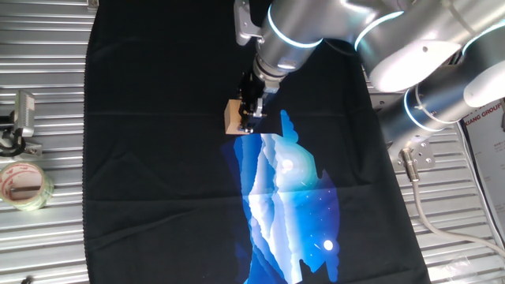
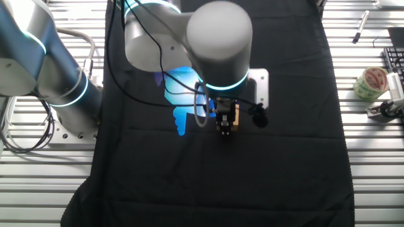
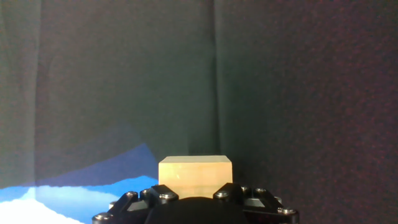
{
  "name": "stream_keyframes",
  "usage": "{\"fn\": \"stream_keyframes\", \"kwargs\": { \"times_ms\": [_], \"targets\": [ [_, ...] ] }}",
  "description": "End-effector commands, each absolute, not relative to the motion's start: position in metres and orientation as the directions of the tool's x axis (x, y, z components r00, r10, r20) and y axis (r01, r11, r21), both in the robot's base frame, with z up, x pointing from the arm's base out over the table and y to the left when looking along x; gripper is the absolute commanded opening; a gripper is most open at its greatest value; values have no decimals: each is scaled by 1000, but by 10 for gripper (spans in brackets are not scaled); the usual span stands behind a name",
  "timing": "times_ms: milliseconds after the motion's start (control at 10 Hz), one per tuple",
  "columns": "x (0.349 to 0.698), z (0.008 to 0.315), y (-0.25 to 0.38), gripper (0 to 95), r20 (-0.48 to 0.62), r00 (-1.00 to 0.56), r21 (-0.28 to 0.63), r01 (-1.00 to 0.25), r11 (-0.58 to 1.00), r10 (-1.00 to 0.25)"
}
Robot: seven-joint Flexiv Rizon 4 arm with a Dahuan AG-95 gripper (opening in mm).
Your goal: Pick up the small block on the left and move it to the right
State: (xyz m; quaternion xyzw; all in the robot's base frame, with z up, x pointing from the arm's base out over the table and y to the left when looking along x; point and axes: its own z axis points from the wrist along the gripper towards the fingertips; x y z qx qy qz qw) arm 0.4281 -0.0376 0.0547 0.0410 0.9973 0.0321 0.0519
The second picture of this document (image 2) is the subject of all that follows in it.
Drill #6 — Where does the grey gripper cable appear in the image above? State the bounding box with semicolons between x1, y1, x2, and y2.
193;81;211;129

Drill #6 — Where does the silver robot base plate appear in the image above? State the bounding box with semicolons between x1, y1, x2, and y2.
44;108;99;149

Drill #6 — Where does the black cloth with blue print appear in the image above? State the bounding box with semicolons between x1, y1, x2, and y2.
60;0;356;227

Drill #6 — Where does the black keyboard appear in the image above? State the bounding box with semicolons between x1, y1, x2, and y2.
383;47;404;83

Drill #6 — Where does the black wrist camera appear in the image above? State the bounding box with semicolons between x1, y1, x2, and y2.
247;103;270;129

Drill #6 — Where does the black flat panel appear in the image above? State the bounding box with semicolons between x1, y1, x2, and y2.
388;27;404;48

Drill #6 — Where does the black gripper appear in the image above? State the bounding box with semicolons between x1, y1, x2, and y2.
213;97;238;136

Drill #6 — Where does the clear tape roll red print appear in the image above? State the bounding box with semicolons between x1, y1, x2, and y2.
352;66;389;102

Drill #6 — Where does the black cable bundle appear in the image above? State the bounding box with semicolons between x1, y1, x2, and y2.
0;93;57;155

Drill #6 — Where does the grey flat device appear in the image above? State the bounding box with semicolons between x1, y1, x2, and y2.
374;0;404;9

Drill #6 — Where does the small wooden block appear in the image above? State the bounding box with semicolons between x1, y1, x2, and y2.
216;104;240;132

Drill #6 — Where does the silver marker pen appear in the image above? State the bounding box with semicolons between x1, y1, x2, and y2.
352;10;371;44

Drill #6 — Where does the silver depth camera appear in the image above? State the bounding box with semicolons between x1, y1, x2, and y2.
386;71;404;110

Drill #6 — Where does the black camera cable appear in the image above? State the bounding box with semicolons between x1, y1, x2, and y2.
121;0;263;110

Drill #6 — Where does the grey base cable with connector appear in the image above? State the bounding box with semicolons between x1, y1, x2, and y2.
56;26;96;79

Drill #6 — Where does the camera stand with clamp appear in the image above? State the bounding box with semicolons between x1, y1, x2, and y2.
365;99;404;123

